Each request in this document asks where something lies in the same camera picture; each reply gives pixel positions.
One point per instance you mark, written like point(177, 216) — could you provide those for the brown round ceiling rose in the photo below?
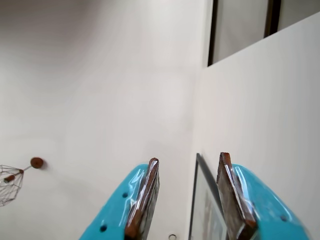
point(37, 162)

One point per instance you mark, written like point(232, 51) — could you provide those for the dark framed wall picture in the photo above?
point(205, 172)

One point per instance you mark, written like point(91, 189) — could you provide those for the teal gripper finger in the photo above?
point(117, 207)
point(260, 200)

